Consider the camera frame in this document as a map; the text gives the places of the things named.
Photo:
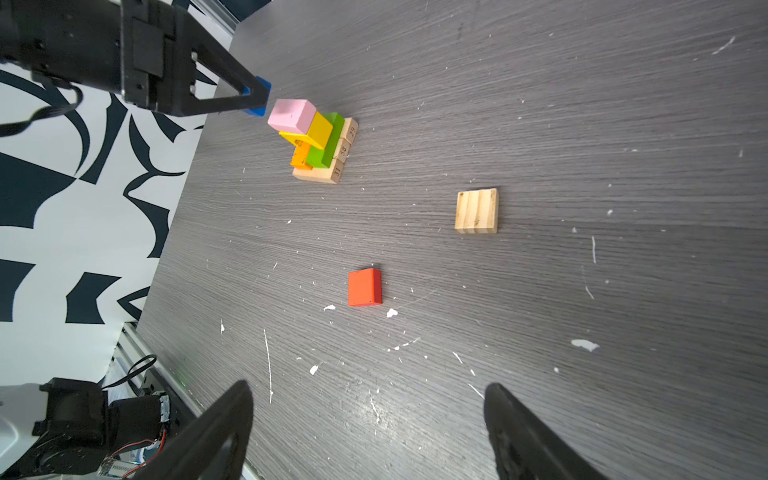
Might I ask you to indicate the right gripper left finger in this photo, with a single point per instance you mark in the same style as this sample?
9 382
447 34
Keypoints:
213 446

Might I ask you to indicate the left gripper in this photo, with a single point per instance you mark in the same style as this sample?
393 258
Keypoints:
157 73

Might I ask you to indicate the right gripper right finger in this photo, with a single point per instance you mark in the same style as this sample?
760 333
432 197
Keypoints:
524 446

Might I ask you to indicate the blue cube wood block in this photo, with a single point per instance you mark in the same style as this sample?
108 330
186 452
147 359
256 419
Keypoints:
257 103

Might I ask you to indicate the pink wood block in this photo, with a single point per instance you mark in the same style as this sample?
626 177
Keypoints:
293 116

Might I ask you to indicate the yellow arch wood block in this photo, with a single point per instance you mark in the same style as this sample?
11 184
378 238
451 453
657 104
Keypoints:
317 136

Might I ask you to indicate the orange wood block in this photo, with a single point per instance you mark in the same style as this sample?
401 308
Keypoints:
300 156

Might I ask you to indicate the green wood block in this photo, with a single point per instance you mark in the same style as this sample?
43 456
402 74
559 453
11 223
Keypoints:
323 158

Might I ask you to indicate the red cube wood block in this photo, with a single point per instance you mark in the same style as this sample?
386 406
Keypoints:
365 288

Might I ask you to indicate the small ridged natural block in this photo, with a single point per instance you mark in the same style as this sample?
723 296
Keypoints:
477 211

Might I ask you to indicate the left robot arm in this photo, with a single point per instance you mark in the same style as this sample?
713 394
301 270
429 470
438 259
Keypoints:
79 42

